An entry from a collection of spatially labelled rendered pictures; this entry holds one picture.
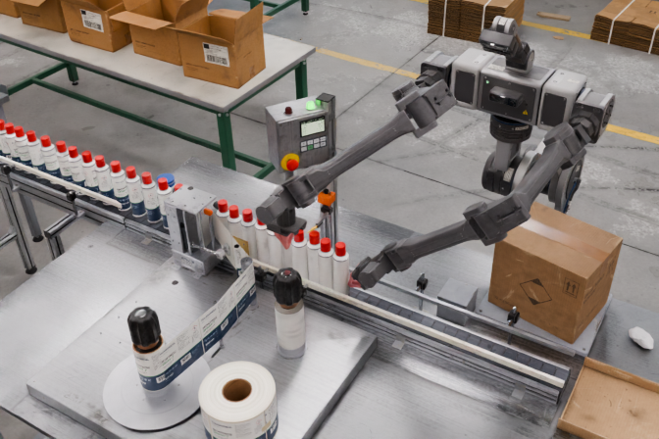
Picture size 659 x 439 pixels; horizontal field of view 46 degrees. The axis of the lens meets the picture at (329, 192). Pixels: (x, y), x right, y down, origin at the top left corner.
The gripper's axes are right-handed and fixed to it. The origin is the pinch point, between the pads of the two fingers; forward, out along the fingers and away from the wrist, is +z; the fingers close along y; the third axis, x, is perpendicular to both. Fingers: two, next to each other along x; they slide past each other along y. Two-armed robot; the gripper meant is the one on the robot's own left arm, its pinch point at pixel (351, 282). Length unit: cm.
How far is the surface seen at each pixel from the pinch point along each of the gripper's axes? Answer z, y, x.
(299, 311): -9.0, 29.2, -8.3
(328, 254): -4.0, 2.3, -12.4
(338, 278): -0.3, 2.9, -4.2
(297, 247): 3.3, 3.4, -20.2
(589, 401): -41, 1, 67
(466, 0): 117, -383, -49
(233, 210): 15.8, 1.9, -43.1
